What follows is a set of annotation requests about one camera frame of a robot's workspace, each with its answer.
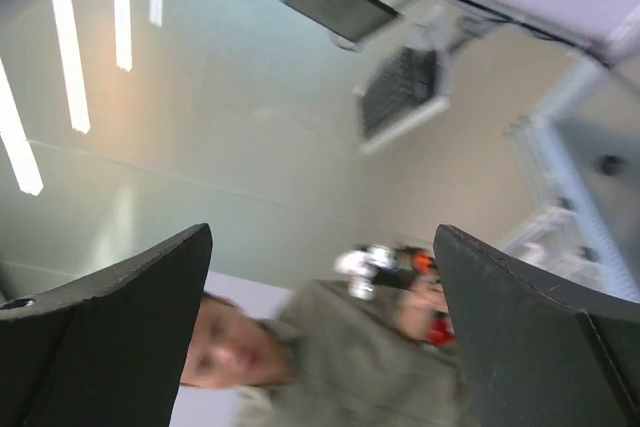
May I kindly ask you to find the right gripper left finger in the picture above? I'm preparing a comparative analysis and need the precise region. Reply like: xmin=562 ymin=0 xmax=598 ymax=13
xmin=1 ymin=224 xmax=213 ymax=427

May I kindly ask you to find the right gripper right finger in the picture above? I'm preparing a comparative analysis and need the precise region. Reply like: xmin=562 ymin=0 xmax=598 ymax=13
xmin=433 ymin=225 xmax=639 ymax=427

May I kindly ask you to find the handheld teleoperation controller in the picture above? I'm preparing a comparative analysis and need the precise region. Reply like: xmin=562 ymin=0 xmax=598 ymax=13
xmin=334 ymin=244 xmax=456 ymax=346

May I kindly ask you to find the person in grey shirt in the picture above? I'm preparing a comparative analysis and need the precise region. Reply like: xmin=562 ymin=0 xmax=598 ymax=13
xmin=180 ymin=279 xmax=479 ymax=426

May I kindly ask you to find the dark ceiling monitor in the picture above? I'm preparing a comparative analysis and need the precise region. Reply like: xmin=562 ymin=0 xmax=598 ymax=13
xmin=281 ymin=0 xmax=400 ymax=43

